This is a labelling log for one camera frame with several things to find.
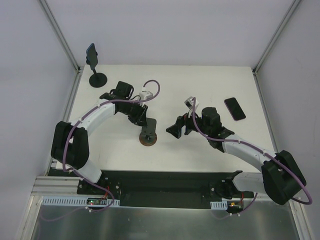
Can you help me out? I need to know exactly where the brown-base phone stand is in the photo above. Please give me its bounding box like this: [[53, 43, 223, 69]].
[[139, 117, 158, 147]]

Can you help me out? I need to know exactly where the black round-base phone stand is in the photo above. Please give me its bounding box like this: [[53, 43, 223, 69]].
[[89, 65, 108, 88]]

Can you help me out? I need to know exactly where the blue smartphone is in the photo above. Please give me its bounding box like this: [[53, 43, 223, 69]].
[[86, 43, 98, 68]]

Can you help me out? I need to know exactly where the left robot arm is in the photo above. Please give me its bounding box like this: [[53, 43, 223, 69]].
[[50, 81, 153, 195]]

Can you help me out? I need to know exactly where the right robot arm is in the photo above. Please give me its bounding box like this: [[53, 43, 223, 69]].
[[166, 107, 307, 205]]

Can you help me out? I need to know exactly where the purple-edged black smartphone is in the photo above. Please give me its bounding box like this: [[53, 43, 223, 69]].
[[224, 97, 246, 121]]

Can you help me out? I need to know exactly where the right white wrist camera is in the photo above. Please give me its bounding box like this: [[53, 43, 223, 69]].
[[184, 96, 199, 118]]

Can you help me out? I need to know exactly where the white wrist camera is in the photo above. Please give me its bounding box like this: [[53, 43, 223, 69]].
[[184, 96, 199, 118], [133, 87, 154, 101]]

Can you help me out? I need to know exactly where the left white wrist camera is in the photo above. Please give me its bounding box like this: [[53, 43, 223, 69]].
[[133, 87, 154, 101]]

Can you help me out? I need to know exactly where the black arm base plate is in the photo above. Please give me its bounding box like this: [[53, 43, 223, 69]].
[[47, 167, 273, 208]]

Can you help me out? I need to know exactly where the left aluminium frame post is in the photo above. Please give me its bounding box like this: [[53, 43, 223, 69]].
[[37, 0, 81, 74]]

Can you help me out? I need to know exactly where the aluminium frame post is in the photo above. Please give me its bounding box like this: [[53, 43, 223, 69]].
[[252, 0, 302, 75], [37, 0, 81, 74]]

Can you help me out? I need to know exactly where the right white cable duct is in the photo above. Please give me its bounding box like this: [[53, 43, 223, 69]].
[[210, 200, 228, 211]]

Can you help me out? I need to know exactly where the white cable duct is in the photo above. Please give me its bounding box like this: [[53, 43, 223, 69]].
[[42, 196, 120, 208], [210, 200, 228, 211]]

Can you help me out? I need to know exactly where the left white cable duct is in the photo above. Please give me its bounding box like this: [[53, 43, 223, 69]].
[[42, 196, 120, 208]]

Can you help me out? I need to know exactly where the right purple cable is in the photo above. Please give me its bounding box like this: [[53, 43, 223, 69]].
[[191, 98, 313, 221]]

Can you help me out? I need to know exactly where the right aluminium frame post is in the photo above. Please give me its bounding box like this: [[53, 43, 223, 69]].
[[252, 0, 302, 75]]

